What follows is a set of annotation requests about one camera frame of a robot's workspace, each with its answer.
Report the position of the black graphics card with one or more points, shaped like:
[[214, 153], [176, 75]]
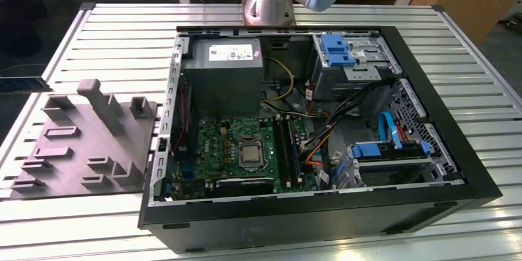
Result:
[[244, 185]]

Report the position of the hard disk in blue carrier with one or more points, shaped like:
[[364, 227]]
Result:
[[368, 151]]

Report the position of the blue board connector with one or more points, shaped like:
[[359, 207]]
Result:
[[188, 171]]

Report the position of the green motherboard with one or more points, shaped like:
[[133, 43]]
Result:
[[216, 138]]

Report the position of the blue drive latch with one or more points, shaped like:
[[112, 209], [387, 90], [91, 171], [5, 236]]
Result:
[[336, 56]]

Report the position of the metal disk bay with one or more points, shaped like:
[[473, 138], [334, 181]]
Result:
[[438, 166]]

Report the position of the grey parts rack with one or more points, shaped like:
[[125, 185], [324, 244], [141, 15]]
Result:
[[81, 138]]

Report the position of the grey drive cage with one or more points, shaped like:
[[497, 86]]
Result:
[[367, 74]]

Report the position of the silver CPU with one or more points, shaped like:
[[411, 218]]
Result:
[[251, 154]]

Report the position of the black PC case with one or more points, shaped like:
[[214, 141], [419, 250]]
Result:
[[286, 227]]

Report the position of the white four pin connector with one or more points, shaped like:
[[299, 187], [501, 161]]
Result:
[[223, 129]]

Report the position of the black chair base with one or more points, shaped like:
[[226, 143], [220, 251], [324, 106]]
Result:
[[514, 21]]

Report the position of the grey power supply unit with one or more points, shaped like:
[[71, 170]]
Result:
[[220, 90]]

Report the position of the white board power connector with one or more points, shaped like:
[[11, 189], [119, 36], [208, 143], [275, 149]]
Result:
[[306, 146]]

